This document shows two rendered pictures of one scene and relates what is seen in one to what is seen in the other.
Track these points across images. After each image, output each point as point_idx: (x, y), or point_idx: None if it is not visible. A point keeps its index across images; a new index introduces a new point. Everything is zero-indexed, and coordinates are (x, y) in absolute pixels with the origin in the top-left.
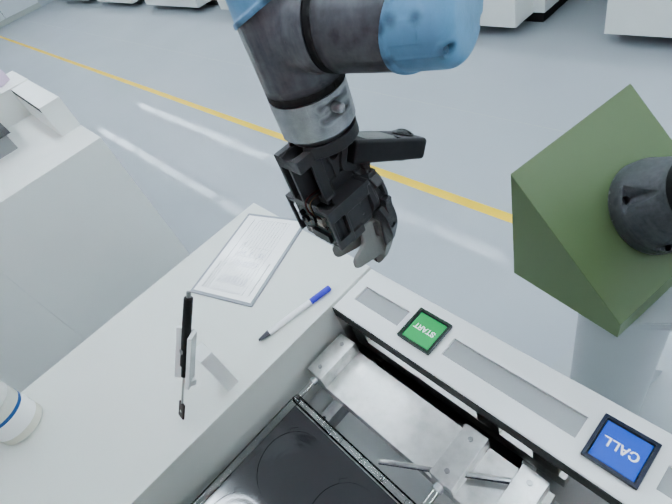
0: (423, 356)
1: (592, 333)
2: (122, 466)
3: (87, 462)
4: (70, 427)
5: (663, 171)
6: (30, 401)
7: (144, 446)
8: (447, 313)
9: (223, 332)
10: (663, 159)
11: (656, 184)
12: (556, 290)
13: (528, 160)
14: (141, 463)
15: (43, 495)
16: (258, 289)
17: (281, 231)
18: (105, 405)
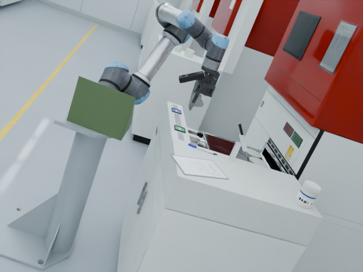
0: (185, 129)
1: (100, 157)
2: (267, 172)
3: (278, 180)
4: (283, 189)
5: (111, 85)
6: (297, 195)
7: (260, 170)
8: (171, 126)
9: (225, 164)
10: (104, 85)
11: (114, 88)
12: (126, 130)
13: (127, 94)
14: (262, 169)
15: (291, 185)
16: (206, 160)
17: (182, 160)
18: (270, 184)
